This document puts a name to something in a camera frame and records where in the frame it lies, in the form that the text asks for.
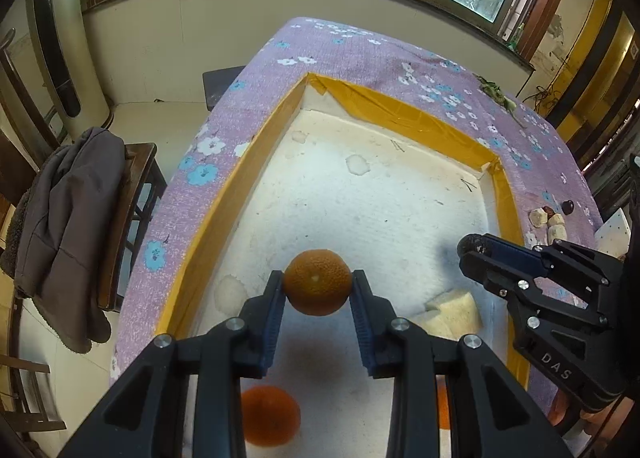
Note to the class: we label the white standing air conditioner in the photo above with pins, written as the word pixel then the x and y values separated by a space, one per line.
pixel 65 37

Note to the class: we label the dark brown chestnut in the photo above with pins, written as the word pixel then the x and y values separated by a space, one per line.
pixel 567 208

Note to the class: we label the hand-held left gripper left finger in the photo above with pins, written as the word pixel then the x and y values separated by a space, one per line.
pixel 272 320

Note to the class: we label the dark stool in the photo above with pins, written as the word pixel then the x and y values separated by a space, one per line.
pixel 222 85

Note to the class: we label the grey jacket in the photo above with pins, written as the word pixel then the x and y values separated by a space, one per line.
pixel 60 238

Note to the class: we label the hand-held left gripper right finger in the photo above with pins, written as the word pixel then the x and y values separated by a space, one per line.
pixel 364 323

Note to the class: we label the brown wooden chair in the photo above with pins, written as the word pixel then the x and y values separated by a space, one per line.
pixel 25 388
pixel 142 188

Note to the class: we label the yellow wooden door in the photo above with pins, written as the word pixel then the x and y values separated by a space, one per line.
pixel 595 62

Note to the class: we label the green leaf scraps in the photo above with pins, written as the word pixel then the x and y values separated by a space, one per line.
pixel 495 92

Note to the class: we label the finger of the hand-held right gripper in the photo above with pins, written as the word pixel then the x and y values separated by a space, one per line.
pixel 520 254
pixel 490 273

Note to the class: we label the large orange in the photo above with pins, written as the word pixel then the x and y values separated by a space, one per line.
pixel 272 418

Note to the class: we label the white foam box yellow tape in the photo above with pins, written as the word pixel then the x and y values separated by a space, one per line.
pixel 375 198

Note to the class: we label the yellow sponge piece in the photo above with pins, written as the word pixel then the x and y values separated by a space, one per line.
pixel 455 313

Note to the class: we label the dark wooden cabinet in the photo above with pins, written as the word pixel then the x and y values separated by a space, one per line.
pixel 620 177

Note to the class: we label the beige sugarcane chunk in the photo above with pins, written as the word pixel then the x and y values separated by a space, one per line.
pixel 539 217
pixel 556 236
pixel 557 223

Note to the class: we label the purple floral tablecloth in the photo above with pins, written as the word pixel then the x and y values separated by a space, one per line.
pixel 350 47

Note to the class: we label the small orange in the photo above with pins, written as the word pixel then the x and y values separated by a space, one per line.
pixel 317 283

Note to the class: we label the red cherry tomato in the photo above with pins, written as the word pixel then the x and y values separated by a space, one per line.
pixel 444 408

